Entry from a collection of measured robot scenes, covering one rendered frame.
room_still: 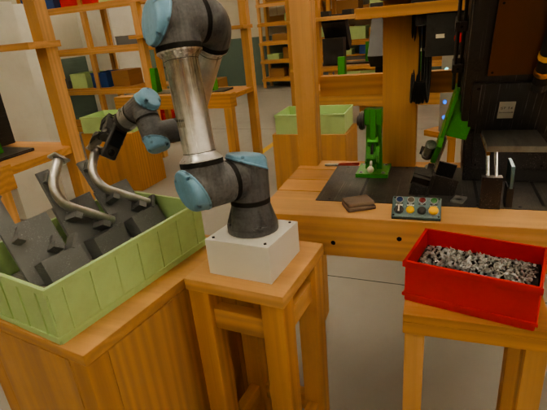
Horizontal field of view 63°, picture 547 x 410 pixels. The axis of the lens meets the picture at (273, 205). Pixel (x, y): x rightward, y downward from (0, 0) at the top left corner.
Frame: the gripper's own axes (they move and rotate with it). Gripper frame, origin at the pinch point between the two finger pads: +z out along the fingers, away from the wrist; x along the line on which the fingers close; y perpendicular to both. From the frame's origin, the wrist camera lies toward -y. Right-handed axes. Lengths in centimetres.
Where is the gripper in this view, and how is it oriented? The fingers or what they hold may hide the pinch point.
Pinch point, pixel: (95, 151)
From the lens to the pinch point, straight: 169.4
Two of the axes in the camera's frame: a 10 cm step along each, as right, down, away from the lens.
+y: -0.3, -8.6, 5.0
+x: -7.0, -3.4, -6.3
